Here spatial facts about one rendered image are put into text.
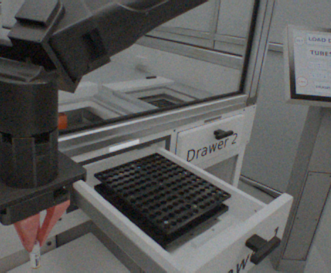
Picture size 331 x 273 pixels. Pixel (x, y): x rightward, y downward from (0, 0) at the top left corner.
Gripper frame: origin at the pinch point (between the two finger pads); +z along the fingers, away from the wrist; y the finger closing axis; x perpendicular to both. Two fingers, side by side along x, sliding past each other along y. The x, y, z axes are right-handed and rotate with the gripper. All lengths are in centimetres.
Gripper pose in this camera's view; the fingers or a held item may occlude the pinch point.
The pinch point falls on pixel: (33, 241)
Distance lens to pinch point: 41.0
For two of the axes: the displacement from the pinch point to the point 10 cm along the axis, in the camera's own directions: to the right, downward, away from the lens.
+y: -6.4, 2.3, -7.3
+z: -1.4, 9.1, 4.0
